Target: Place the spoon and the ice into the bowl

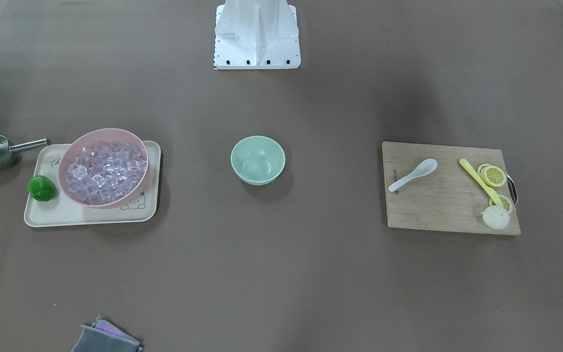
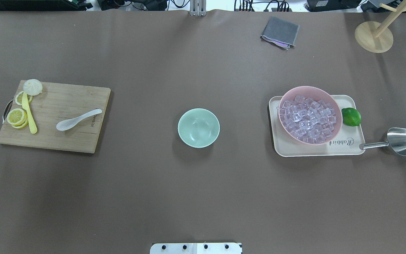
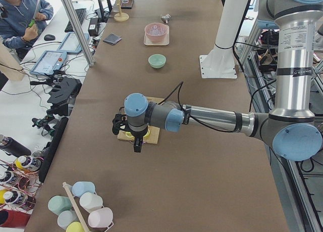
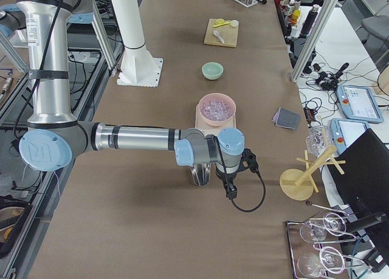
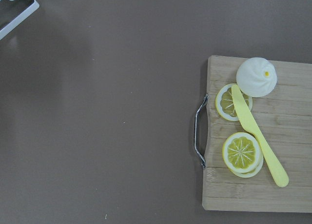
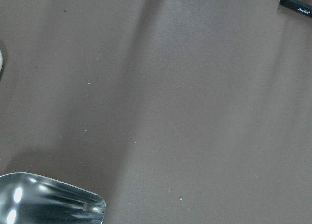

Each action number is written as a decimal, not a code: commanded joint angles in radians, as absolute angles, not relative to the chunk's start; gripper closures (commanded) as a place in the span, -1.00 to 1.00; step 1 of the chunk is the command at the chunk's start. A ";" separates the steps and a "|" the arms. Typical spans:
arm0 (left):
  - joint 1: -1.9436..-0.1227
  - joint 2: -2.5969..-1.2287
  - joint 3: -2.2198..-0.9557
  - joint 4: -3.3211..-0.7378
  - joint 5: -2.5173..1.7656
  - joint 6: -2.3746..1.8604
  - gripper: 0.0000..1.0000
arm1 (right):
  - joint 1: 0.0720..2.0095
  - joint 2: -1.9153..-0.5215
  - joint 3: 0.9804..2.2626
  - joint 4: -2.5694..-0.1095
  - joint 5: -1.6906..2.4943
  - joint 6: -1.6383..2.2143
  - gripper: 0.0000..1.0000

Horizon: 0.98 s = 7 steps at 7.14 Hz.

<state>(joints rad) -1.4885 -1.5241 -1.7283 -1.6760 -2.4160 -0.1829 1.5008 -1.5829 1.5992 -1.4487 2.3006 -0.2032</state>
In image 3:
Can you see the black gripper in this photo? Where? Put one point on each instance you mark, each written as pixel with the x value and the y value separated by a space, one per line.
pixel 138 136

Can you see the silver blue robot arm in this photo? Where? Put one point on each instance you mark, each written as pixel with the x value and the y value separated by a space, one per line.
pixel 288 128

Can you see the mint green bowl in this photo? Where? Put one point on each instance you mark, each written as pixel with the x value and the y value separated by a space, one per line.
pixel 157 61

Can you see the pink bowl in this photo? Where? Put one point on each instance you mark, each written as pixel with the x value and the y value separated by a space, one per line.
pixel 156 38

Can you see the clear ice cubes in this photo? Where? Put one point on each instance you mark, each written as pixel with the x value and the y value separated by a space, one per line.
pixel 156 30

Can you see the metal ice scoop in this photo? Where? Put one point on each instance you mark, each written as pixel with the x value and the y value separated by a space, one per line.
pixel 165 18

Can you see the bamboo cutting board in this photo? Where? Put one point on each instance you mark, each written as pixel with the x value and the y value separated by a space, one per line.
pixel 154 131

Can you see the blue plastic cup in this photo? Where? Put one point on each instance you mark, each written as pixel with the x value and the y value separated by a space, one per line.
pixel 81 187

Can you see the white plastic cup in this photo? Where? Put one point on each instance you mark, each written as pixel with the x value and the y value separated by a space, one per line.
pixel 91 202

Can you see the black bar on table edge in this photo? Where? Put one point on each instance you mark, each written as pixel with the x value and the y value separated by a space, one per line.
pixel 52 150

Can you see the pink plastic cup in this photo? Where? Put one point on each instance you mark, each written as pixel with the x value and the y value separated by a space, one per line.
pixel 100 218

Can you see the wooden cup rack rod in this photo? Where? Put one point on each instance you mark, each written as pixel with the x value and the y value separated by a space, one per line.
pixel 66 187

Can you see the green plastic cup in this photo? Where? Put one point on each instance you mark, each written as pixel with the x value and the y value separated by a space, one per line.
pixel 59 204

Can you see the yellow plastic cup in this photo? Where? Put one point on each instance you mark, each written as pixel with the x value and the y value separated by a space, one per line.
pixel 75 227

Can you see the grey plastic cup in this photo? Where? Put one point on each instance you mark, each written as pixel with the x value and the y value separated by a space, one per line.
pixel 65 218

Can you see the yellow paint bottle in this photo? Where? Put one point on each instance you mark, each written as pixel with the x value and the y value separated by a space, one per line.
pixel 29 163

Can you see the grey purple folded cloth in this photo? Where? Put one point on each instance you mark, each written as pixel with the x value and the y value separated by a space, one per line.
pixel 112 39

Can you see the blue teach pendant far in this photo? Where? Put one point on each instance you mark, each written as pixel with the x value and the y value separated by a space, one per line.
pixel 70 44

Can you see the blue teach pendant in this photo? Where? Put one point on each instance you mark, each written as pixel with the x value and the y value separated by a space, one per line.
pixel 49 62
pixel 70 44

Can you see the blue teach pendant near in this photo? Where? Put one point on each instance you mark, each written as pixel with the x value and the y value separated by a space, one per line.
pixel 49 62

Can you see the black power adapter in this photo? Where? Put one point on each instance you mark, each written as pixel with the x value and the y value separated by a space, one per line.
pixel 93 27

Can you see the black thermos bottle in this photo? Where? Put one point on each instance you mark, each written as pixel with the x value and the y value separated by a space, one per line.
pixel 12 147

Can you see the wooden mug tree stand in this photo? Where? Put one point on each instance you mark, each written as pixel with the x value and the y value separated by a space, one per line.
pixel 120 16

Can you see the black computer mouse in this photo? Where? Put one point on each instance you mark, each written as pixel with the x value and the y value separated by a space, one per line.
pixel 49 37

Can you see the dark wooden tray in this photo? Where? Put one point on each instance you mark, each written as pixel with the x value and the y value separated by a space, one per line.
pixel 127 4

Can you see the red container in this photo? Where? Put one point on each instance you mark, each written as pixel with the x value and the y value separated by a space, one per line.
pixel 14 219

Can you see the person in blue hoodie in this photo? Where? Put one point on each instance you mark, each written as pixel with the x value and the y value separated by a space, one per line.
pixel 25 22

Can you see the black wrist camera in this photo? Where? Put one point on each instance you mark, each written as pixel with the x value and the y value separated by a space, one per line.
pixel 119 123

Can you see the aluminium frame post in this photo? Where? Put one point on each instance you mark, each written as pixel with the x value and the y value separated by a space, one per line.
pixel 68 6

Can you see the white camera post base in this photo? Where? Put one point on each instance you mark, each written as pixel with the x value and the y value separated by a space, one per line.
pixel 220 61

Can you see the copper wire bottle rack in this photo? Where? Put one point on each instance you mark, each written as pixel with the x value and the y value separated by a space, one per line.
pixel 19 186

